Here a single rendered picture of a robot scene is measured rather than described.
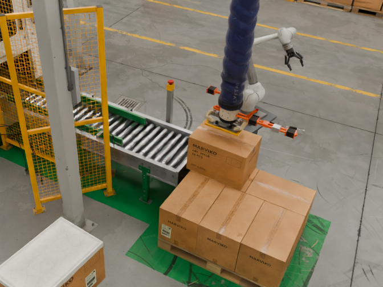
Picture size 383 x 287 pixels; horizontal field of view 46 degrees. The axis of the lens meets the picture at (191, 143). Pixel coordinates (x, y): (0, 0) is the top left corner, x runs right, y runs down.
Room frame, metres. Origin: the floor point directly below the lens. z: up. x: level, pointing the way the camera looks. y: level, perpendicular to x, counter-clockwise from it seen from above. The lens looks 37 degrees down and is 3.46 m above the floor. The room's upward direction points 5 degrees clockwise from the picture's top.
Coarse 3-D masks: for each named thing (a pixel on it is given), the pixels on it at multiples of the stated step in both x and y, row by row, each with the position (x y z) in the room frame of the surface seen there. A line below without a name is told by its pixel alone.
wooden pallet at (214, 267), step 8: (160, 240) 2.85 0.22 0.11; (168, 248) 2.81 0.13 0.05; (176, 248) 2.84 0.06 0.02; (184, 256) 2.75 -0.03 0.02; (192, 256) 2.76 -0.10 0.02; (200, 256) 2.67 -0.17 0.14; (200, 264) 2.67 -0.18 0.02; (208, 264) 2.63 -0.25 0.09; (216, 264) 2.60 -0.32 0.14; (288, 264) 2.75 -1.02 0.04; (216, 272) 2.60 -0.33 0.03; (224, 272) 2.61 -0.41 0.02; (232, 272) 2.53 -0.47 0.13; (232, 280) 2.53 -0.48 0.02; (240, 280) 2.53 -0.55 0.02; (248, 280) 2.47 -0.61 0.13
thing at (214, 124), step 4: (208, 120) 3.48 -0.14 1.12; (208, 124) 3.41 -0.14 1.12; (212, 124) 3.41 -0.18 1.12; (216, 124) 3.42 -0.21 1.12; (216, 128) 3.38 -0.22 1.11; (220, 128) 3.37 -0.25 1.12; (224, 128) 3.36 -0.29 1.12; (228, 128) 3.37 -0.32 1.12; (232, 128) 3.37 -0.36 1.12; (228, 132) 3.33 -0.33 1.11; (232, 132) 3.32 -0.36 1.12; (236, 132) 3.32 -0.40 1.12; (240, 132) 3.33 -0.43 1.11
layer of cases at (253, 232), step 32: (192, 192) 3.09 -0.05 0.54; (224, 192) 3.13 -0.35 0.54; (256, 192) 3.17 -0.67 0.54; (288, 192) 3.21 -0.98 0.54; (160, 224) 2.85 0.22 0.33; (192, 224) 2.72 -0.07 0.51; (224, 224) 2.72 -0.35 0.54; (256, 224) 2.75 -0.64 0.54; (288, 224) 2.79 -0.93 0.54; (224, 256) 2.58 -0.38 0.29; (256, 256) 2.46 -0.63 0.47; (288, 256) 2.49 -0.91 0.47
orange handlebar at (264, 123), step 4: (216, 92) 3.82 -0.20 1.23; (216, 108) 3.51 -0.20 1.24; (236, 116) 3.43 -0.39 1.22; (240, 116) 3.41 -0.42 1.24; (260, 120) 3.37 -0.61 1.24; (264, 120) 3.37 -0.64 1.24; (260, 124) 3.32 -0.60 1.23; (264, 124) 3.31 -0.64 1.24; (268, 124) 3.33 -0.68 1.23; (272, 124) 3.33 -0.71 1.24; (280, 128) 3.29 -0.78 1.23; (284, 128) 3.28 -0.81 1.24; (284, 132) 3.23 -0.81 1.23; (296, 132) 3.24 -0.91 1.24
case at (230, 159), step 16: (208, 128) 3.60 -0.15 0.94; (192, 144) 3.41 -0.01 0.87; (208, 144) 3.35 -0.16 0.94; (224, 144) 3.36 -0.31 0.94; (240, 144) 3.38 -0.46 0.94; (256, 144) 3.41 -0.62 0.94; (192, 160) 3.41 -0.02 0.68; (208, 160) 3.34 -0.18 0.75; (224, 160) 3.27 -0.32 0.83; (240, 160) 3.20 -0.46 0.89; (256, 160) 3.52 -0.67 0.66; (208, 176) 3.33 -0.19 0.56; (224, 176) 3.26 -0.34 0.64; (240, 176) 3.19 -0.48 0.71
